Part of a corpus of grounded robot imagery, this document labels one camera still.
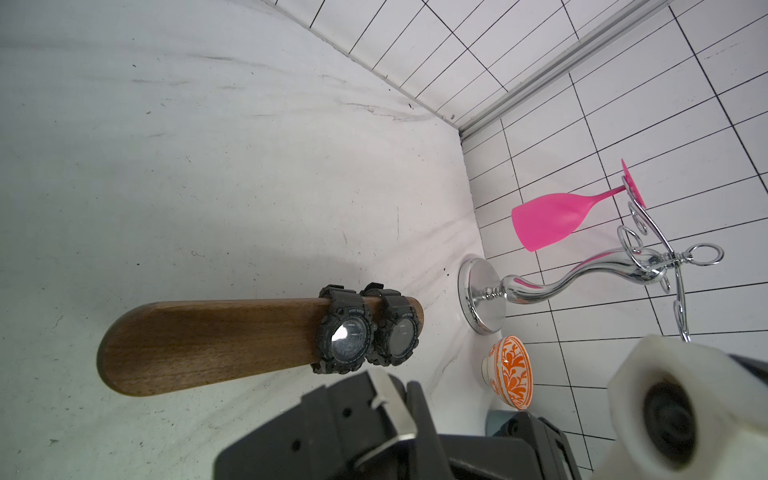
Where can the black rectangular smart watch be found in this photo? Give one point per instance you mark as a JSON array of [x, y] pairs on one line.
[[323, 437]]

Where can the pink plastic wine glass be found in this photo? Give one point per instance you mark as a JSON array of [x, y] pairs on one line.
[[551, 218]]

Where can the orange patterned plate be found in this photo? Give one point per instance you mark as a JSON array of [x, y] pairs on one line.
[[507, 370]]

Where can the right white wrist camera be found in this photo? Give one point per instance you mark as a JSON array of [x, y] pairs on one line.
[[687, 411]]

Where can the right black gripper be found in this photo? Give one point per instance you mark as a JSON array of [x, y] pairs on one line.
[[524, 447]]

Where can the brown wooden watch stand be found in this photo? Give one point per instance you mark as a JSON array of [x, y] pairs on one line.
[[170, 346]]

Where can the black round wrist watch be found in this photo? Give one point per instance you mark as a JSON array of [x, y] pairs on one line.
[[345, 334]]

